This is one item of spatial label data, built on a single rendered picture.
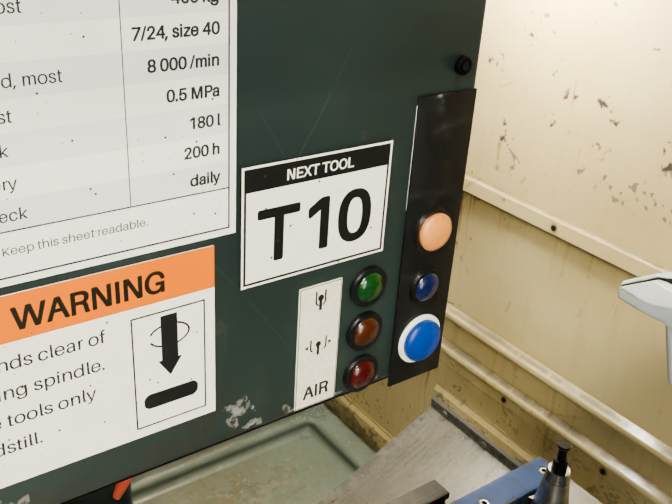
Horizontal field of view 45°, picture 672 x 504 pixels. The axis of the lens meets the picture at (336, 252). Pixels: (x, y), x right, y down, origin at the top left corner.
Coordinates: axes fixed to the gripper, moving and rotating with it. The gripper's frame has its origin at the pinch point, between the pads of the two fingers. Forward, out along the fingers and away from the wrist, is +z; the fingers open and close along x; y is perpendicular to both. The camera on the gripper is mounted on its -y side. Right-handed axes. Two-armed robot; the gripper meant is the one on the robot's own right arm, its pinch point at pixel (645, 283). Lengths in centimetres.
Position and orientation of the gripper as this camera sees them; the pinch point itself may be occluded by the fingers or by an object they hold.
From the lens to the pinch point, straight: 49.6
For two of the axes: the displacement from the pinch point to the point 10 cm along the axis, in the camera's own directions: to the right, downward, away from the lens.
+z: -9.1, -2.3, 3.4
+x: 4.1, -3.9, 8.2
